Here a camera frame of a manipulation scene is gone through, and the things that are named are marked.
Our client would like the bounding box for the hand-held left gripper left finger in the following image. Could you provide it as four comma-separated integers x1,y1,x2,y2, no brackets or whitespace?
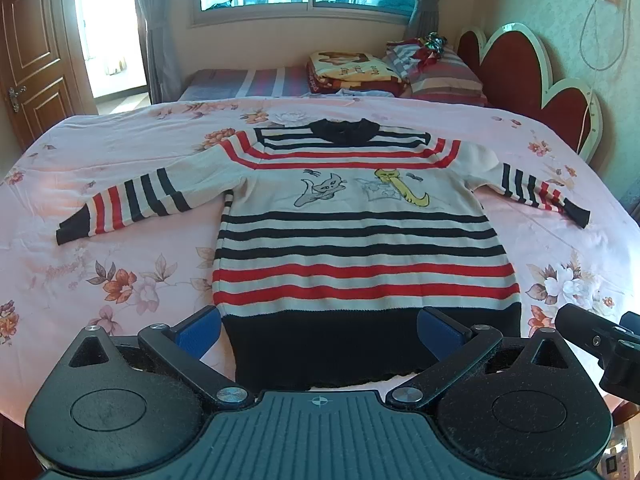
62,305,253,413

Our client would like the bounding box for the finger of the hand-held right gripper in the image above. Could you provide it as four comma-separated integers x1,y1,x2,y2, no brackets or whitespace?
556,303,619,361

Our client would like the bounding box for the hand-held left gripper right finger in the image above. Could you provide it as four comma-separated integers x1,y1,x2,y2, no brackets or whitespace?
387,306,578,409

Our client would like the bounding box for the striped knit sweater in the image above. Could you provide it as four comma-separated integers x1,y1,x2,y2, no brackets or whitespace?
56,117,592,393

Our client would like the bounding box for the pink floral bed sheet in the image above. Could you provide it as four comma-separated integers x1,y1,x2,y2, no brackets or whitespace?
0,96,640,426

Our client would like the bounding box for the light blue cloth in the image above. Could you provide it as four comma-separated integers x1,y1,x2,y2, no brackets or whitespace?
335,87,401,101

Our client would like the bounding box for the striped pillow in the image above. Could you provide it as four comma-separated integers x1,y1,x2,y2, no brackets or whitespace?
387,42,488,106

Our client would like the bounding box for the red scalloped headboard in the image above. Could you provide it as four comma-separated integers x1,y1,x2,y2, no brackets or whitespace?
457,22,606,166

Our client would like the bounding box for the folded cartoon print blanket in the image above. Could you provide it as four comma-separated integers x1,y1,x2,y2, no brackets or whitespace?
306,51,408,97

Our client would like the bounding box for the colourful crumpled cloth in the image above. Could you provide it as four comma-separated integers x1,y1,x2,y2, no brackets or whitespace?
387,32,451,68

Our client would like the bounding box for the grey curtain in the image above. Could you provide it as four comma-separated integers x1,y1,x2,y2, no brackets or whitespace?
407,0,441,43
132,0,176,106

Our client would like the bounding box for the brown wooden door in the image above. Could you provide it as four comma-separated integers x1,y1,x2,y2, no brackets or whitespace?
0,0,98,153

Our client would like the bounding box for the white wall cable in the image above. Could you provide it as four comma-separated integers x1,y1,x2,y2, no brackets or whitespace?
579,0,628,73

